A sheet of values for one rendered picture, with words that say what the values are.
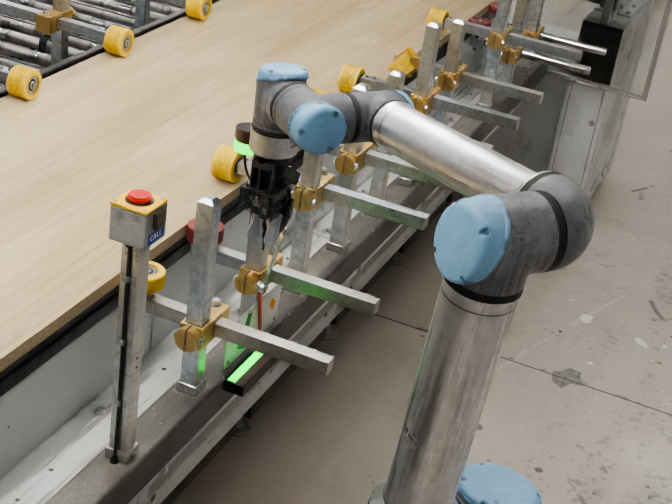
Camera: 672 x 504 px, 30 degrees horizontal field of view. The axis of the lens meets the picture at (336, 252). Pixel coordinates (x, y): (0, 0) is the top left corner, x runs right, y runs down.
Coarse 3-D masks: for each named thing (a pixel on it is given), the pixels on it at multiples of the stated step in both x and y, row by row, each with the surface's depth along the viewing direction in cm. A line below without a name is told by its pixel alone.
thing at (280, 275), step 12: (228, 252) 271; (240, 252) 271; (228, 264) 270; (240, 264) 269; (276, 264) 269; (276, 276) 267; (288, 276) 265; (300, 276) 266; (312, 276) 266; (300, 288) 265; (312, 288) 264; (324, 288) 263; (336, 288) 263; (348, 288) 264; (336, 300) 263; (348, 300) 262; (360, 300) 261; (372, 300) 261; (372, 312) 261
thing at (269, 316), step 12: (276, 288) 274; (264, 300) 269; (276, 300) 276; (252, 312) 264; (264, 312) 271; (276, 312) 279; (252, 324) 266; (264, 324) 274; (228, 348) 257; (228, 360) 260
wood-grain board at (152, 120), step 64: (256, 0) 425; (320, 0) 435; (384, 0) 446; (448, 0) 458; (128, 64) 353; (192, 64) 360; (256, 64) 368; (320, 64) 376; (384, 64) 384; (0, 128) 302; (64, 128) 307; (128, 128) 313; (192, 128) 318; (0, 192) 272; (64, 192) 276; (192, 192) 285; (0, 256) 248; (64, 256) 251; (0, 320) 227; (64, 320) 233
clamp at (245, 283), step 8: (272, 256) 270; (280, 256) 270; (280, 264) 271; (240, 272) 264; (248, 272) 262; (256, 272) 262; (264, 272) 264; (240, 280) 262; (248, 280) 261; (256, 280) 262; (240, 288) 263; (248, 288) 262
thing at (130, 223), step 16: (128, 192) 208; (112, 208) 204; (128, 208) 203; (144, 208) 203; (160, 208) 206; (112, 224) 206; (128, 224) 204; (144, 224) 203; (128, 240) 206; (144, 240) 204
